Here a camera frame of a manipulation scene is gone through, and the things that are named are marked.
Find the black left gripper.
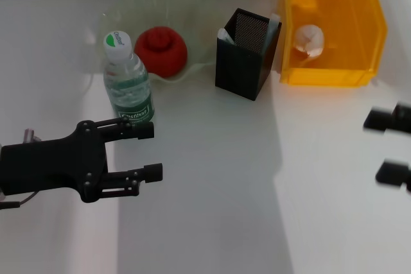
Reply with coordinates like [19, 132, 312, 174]
[0, 117, 164, 204]

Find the clear green-label water bottle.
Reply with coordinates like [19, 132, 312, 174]
[102, 30, 157, 127]

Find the red-orange toy orange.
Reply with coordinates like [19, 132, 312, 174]
[134, 26, 189, 79]

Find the white paper ball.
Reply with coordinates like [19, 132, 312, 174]
[293, 24, 326, 60]

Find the green utility knife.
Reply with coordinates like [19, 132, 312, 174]
[217, 27, 238, 46]

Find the grey marker pen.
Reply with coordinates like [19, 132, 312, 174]
[267, 12, 281, 40]

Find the black mesh pen holder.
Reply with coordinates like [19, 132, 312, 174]
[214, 7, 283, 102]

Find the green wavy glass fruit plate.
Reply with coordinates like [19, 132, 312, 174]
[96, 0, 223, 84]

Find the yellow plastic bin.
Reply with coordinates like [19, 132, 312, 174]
[277, 0, 389, 89]

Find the left wrist cable with plug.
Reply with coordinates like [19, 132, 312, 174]
[0, 128, 43, 211]

